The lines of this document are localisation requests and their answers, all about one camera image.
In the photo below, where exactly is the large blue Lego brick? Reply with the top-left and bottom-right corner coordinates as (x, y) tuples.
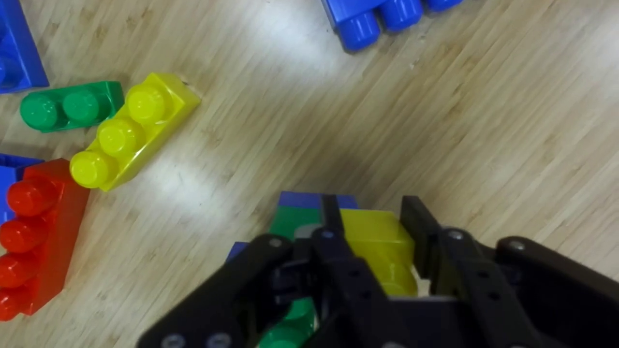
(319, 0), (466, 56)

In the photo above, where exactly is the yellow three-stud Lego brick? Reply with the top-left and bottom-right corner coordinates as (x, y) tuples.
(339, 207), (418, 300)
(68, 70), (203, 196)

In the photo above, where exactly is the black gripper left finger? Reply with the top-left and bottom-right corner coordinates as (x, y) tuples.
(138, 192), (389, 348)

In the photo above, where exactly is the green two-stud Lego brick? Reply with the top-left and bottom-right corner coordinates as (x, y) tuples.
(18, 80), (126, 136)

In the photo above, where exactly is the slim blue four-stud Lego brick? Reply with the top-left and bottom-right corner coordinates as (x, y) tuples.
(0, 0), (51, 97)

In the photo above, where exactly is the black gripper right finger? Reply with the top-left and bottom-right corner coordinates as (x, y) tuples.
(401, 194), (619, 348)

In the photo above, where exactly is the small blue Lego brick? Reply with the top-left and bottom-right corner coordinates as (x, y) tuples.
(0, 151), (47, 226)

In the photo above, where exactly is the red Lego brick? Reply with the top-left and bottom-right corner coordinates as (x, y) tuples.
(0, 157), (93, 323)

